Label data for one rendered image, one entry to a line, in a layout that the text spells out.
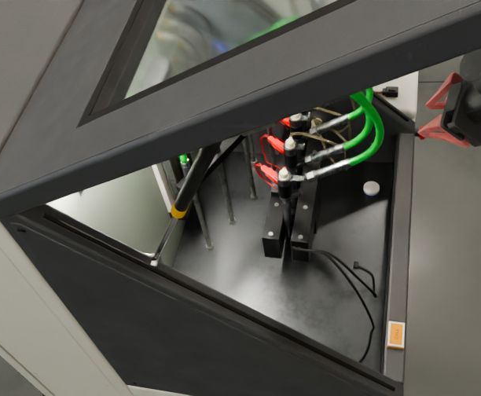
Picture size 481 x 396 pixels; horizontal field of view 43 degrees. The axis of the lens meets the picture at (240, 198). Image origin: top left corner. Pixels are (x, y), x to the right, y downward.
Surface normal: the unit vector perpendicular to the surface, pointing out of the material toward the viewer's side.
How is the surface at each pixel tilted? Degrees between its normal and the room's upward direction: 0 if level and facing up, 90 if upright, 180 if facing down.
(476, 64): 51
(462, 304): 0
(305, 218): 0
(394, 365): 0
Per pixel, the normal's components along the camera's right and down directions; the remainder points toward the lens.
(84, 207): 0.97, 0.09
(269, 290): -0.11, -0.59
